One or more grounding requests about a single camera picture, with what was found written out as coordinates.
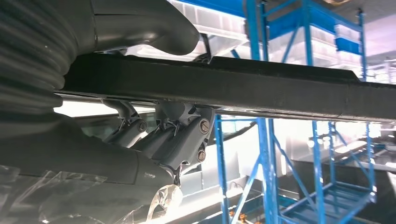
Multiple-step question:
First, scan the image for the white car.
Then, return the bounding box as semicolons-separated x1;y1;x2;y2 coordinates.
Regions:
54;100;263;224

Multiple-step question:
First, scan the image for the white plastic bin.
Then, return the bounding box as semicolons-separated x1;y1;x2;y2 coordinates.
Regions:
168;0;249;42

